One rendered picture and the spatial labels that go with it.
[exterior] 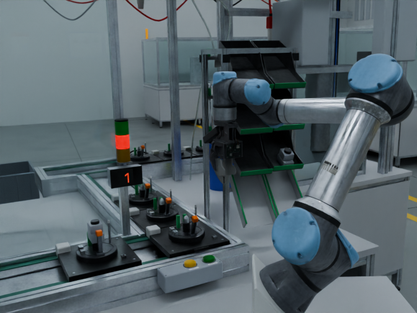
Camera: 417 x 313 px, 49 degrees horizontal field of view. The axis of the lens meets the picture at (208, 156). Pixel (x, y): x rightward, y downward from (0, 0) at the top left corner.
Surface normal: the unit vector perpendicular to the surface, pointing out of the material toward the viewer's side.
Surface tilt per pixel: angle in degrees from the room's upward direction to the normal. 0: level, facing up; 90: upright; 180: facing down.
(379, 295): 0
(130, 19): 90
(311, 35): 90
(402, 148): 90
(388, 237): 90
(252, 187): 45
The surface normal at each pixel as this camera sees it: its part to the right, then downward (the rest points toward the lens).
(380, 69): -0.51, -0.52
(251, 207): 0.20, -0.55
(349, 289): -0.02, -0.97
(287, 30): -0.88, 0.12
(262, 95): 0.73, 0.14
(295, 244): -0.63, -0.29
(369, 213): 0.47, 0.19
